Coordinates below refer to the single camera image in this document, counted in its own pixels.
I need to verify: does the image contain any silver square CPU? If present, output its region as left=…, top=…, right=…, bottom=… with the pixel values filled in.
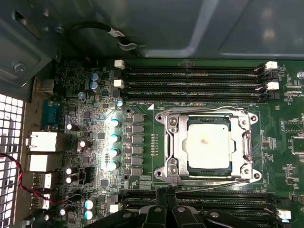
left=186, top=115, right=236, bottom=178

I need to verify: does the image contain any CPU socket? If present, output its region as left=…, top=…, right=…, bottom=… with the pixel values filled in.
left=154, top=106, right=263, bottom=188

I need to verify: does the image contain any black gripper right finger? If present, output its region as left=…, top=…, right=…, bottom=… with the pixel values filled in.
left=167, top=187, right=259, bottom=228

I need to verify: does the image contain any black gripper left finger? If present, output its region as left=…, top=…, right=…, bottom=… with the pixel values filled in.
left=85, top=187, right=168, bottom=228

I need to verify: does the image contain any red black twisted wire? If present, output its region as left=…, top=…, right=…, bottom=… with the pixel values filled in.
left=0, top=152, right=70, bottom=207

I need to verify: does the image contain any silver rear port block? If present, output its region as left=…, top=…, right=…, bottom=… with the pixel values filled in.
left=25, top=153, right=61, bottom=172
left=25, top=131, right=59, bottom=153
left=30, top=192, right=52, bottom=210
left=30, top=172, right=53, bottom=190

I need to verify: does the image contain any blue rear port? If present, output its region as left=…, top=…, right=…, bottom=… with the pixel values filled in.
left=40, top=99, right=64, bottom=131

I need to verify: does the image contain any RAM slot with black clips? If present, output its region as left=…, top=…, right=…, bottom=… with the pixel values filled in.
left=120, top=189, right=277, bottom=202
left=113, top=89, right=281, bottom=100
left=114, top=70, right=280, bottom=80

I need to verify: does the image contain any green motherboard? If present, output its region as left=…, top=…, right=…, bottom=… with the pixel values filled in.
left=30, top=58, right=304, bottom=228

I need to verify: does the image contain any thin wire locking lever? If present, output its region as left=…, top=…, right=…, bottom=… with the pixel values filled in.
left=166, top=177, right=262, bottom=192
left=163, top=106, right=254, bottom=119

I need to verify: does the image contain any RAM slot with white clips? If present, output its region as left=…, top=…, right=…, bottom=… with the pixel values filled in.
left=114, top=59, right=278, bottom=72
left=109, top=201, right=292, bottom=222
left=113, top=79, right=280, bottom=92

